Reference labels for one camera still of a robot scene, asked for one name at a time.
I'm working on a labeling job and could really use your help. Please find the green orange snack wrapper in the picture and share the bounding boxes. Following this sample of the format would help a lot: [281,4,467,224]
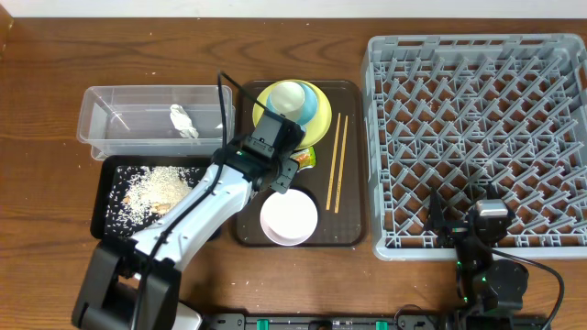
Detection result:
[291,147,316,171]

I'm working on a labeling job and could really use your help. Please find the white bowl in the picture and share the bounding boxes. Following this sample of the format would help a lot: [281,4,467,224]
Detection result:
[260,189,318,247]

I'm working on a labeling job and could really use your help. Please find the white tissue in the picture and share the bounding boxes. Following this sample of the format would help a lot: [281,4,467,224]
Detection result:
[170,104,199,138]

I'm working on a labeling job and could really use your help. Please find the rice pile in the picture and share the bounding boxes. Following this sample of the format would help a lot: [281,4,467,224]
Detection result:
[105,166,205,236]

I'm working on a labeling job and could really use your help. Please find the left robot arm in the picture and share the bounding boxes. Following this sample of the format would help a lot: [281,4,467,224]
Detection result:
[72,141,299,329]

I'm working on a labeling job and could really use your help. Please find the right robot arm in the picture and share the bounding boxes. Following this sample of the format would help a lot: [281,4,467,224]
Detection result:
[425,186,529,329]

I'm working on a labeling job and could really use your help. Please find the grey plastic dishwasher rack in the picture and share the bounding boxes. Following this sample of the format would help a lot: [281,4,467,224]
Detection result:
[361,33,586,261]

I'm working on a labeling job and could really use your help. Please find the black waste tray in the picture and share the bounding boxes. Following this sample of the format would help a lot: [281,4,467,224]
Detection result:
[90,156,210,239]

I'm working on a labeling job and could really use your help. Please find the yellow plate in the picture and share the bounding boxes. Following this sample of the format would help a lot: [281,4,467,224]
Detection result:
[257,79,332,149]

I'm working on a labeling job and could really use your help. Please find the dark brown serving tray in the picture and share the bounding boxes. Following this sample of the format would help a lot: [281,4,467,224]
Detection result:
[230,79,368,248]

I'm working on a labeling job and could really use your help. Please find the right wooden chopstick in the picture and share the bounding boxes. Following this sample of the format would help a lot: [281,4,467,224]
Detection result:
[334,115,349,214]

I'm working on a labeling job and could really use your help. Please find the wooden chopstick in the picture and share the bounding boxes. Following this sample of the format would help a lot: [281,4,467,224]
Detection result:
[334,115,349,214]
[326,113,341,211]

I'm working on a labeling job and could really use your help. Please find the light blue bowl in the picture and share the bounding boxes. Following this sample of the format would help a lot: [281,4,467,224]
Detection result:
[294,82,318,126]

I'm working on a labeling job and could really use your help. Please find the white cup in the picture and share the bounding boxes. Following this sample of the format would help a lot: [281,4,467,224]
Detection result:
[267,82,305,121]

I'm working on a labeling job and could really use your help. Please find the left wooden chopstick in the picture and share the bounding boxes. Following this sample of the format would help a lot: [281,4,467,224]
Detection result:
[326,113,341,211]

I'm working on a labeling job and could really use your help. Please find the clear plastic bin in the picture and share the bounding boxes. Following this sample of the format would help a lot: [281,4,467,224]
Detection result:
[77,85,235,160]

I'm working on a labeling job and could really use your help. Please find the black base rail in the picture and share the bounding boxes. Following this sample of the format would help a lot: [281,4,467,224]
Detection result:
[200,313,458,330]

